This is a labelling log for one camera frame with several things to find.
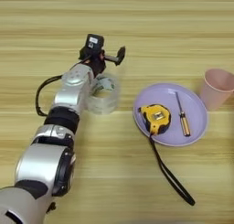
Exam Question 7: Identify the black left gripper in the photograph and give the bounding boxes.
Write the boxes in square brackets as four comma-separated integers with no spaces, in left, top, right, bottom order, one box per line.
[79,46,127,79]

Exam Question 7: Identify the clear glass cup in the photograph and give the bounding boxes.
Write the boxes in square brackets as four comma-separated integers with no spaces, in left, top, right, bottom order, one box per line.
[86,73,121,115]

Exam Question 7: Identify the yellow tape measure with strap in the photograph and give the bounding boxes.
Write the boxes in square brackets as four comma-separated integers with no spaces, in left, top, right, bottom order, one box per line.
[137,103,197,207]

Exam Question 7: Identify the black box with white label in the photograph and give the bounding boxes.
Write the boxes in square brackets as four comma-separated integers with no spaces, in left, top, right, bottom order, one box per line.
[85,33,105,54]

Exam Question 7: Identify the lilac round plate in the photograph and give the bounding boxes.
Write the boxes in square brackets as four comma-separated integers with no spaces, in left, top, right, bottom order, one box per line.
[133,82,209,148]

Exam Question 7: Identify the pink plastic cup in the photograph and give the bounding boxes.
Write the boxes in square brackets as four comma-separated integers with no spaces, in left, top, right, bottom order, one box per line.
[199,68,234,112]

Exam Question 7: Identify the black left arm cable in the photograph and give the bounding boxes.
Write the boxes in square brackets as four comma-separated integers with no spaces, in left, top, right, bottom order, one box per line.
[34,58,92,117]

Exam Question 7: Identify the screwdriver with amber handle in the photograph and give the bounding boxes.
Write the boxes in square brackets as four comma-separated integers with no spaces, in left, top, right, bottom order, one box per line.
[174,91,192,137]

